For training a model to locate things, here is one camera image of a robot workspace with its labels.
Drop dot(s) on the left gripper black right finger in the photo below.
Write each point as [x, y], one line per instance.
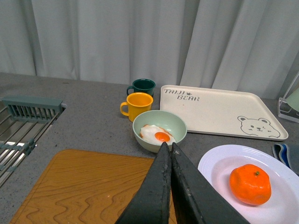
[195, 200]

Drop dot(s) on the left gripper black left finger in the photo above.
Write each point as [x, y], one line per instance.
[151, 203]

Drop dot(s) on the orange mandarin fruit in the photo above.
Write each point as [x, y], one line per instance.
[250, 184]

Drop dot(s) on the white ceramic plate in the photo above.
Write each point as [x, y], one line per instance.
[283, 206]

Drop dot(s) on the fake fried egg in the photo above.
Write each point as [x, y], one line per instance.
[156, 135]

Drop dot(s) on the light green bowl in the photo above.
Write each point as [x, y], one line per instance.
[166, 120]

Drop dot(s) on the wooden cutting board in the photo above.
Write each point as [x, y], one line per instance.
[83, 187]

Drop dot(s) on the grey blue cloth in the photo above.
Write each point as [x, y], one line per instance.
[288, 155]

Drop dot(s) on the yellow mug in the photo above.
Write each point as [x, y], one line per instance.
[136, 103]

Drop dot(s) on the beige bear tray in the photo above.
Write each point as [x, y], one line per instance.
[221, 112]

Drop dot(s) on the dark green mug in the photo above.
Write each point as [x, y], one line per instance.
[142, 85]

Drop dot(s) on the white cup rack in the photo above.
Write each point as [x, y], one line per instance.
[284, 110]

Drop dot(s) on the green plastic cup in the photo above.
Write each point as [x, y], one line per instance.
[293, 100]

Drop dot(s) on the sink drying rack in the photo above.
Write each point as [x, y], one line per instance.
[23, 121]

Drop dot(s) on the grey curtain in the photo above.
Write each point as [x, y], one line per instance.
[238, 45]

